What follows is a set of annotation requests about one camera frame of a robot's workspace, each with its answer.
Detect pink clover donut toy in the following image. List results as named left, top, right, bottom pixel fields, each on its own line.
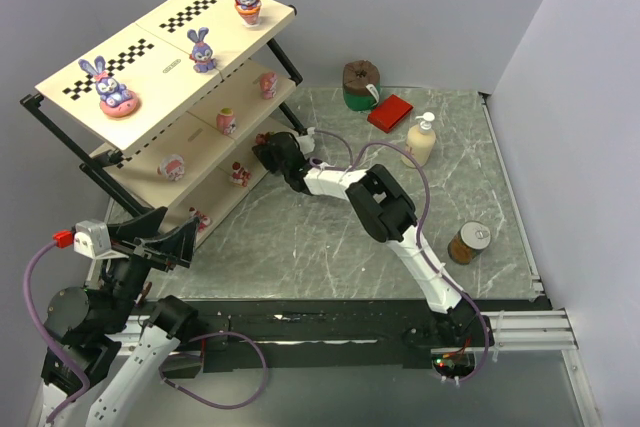
left=255, top=132, right=271, bottom=145

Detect red white fish toy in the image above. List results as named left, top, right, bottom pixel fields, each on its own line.
left=189, top=207, right=212, bottom=233

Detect strawberry cake toy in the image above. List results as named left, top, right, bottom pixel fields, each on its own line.
left=230, top=162, right=252, bottom=187

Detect pink roll cake toy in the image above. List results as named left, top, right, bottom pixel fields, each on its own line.
left=216, top=108, right=237, bottom=136

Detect pink white small toy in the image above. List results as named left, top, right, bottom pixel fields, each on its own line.
left=157, top=154, right=185, bottom=182

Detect pink piglet toy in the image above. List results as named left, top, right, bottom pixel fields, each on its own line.
left=259, top=71, right=278, bottom=100

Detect purple sitting bunny toy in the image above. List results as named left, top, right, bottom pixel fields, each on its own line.
left=187, top=27, right=216, bottom=73

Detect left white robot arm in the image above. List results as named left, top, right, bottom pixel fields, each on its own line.
left=34, top=207, right=199, bottom=426

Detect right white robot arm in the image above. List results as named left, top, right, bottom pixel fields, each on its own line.
left=252, top=132, right=492, bottom=347

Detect beige three-tier shelf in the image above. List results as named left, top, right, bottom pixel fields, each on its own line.
left=22, top=0, right=303, bottom=240

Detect brown green plush toy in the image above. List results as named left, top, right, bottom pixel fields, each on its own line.
left=342, top=60, right=381, bottom=112

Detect red box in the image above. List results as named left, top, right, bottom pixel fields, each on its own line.
left=367, top=94, right=413, bottom=133

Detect beige soap pump bottle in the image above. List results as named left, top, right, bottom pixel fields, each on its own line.
left=404, top=112, right=436, bottom=167

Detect tin can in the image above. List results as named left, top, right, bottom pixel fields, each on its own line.
left=448, top=221, right=492, bottom=265

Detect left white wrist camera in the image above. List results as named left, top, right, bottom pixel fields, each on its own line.
left=73, top=220, right=111, bottom=258

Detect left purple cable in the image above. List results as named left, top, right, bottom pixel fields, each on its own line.
left=23, top=239, right=91, bottom=423

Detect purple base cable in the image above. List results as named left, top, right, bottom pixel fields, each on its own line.
left=158, top=331, right=269, bottom=409

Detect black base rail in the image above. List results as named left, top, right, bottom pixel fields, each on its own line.
left=189, top=299, right=495, bottom=373

